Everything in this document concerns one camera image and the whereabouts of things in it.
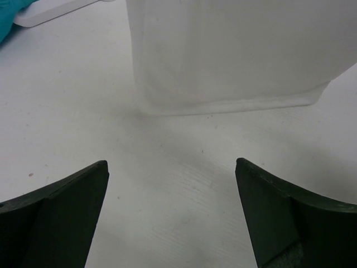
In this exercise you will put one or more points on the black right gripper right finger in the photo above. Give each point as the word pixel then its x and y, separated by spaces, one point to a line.
pixel 290 226

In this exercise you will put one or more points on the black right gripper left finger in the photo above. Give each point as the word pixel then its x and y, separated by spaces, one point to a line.
pixel 54 226

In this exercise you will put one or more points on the teal t shirt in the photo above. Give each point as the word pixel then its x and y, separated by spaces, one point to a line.
pixel 8 11

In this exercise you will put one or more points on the white hanging cloth bag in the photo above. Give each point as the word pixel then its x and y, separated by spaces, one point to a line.
pixel 200 57

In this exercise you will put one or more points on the white rack base foot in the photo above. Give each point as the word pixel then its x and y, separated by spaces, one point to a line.
pixel 46 10

